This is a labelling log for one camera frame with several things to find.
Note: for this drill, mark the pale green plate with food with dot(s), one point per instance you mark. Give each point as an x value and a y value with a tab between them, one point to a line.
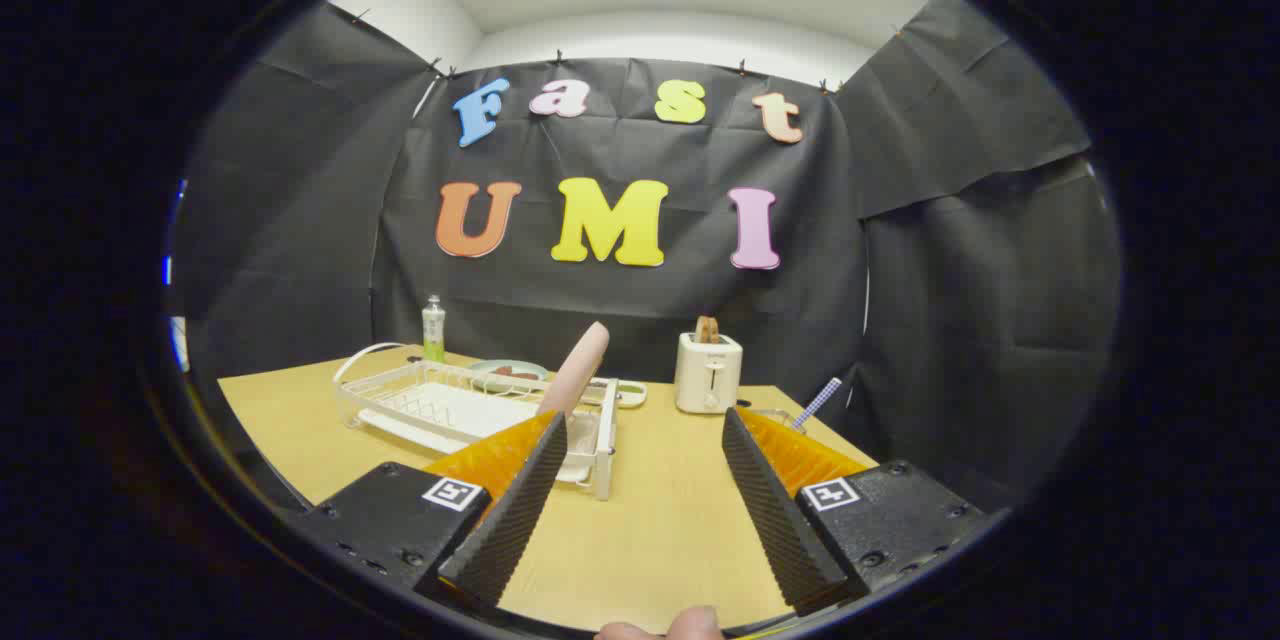
505	371

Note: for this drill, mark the bread slice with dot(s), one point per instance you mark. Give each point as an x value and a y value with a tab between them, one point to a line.
706	328

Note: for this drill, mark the small white dish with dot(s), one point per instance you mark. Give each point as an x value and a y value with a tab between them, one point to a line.
632	394

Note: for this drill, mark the cream toaster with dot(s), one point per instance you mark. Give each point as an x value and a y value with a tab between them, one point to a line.
708	375

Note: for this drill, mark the pink plate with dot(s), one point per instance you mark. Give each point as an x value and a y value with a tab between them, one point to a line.
577	368

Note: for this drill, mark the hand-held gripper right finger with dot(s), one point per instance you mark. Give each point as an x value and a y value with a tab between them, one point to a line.
775	510

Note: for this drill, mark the clear bottle green liquid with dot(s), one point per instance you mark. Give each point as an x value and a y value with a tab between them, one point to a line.
433	330

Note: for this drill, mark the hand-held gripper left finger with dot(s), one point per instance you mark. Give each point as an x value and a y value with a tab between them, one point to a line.
510	520

